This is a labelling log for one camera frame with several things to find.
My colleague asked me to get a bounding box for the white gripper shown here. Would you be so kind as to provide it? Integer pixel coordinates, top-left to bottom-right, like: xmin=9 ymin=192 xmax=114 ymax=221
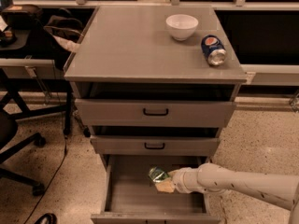
xmin=155 ymin=167 xmax=201 ymax=194

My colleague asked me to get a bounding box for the crushed green soda can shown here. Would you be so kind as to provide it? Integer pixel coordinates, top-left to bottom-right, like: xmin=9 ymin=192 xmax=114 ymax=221
xmin=149 ymin=167 xmax=170 ymax=183

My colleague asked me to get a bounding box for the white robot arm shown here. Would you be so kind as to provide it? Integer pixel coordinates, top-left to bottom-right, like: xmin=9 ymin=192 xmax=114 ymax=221
xmin=149 ymin=162 xmax=299 ymax=224

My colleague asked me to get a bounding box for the grey open bottom drawer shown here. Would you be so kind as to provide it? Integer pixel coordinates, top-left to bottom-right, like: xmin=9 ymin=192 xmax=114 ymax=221
xmin=91 ymin=155 xmax=221 ymax=224

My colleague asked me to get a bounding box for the grey middle drawer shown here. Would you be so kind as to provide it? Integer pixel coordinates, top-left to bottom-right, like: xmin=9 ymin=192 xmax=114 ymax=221
xmin=91 ymin=135 xmax=220 ymax=156

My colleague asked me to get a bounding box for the grey drawer cabinet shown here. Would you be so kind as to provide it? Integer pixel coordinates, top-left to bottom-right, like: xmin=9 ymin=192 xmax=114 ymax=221
xmin=63 ymin=5 xmax=248 ymax=173

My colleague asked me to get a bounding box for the grey top drawer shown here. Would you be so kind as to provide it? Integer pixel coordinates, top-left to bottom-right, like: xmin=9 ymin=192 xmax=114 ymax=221
xmin=75 ymin=99 xmax=235 ymax=128

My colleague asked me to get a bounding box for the blue Pepsi can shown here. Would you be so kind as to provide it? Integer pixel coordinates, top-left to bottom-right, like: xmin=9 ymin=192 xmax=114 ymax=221
xmin=201 ymin=35 xmax=227 ymax=66

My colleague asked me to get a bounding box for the black shoe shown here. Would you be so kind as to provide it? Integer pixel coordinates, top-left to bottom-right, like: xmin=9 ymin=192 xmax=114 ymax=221
xmin=34 ymin=213 xmax=57 ymax=224

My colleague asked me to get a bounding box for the white ceramic bowl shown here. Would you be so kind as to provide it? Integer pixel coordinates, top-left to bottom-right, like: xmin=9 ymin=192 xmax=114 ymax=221
xmin=165 ymin=14 xmax=199 ymax=41

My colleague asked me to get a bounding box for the black office chair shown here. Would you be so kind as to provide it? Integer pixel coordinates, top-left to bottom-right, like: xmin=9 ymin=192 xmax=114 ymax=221
xmin=0 ymin=109 xmax=46 ymax=196

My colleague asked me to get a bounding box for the dark side desk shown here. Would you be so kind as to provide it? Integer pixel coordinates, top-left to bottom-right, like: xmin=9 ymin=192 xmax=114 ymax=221
xmin=0 ymin=30 xmax=72 ymax=135

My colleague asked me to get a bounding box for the dark bag on desk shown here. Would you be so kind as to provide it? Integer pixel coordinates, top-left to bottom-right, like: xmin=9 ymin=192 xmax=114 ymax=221
xmin=44 ymin=15 xmax=84 ymax=52

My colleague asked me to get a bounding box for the black device on desk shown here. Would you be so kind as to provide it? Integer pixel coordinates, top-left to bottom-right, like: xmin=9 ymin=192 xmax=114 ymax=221
xmin=0 ymin=4 xmax=43 ymax=47

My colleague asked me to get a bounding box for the black floor cable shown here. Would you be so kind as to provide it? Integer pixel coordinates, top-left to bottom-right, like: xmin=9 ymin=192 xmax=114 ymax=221
xmin=21 ymin=133 xmax=69 ymax=224

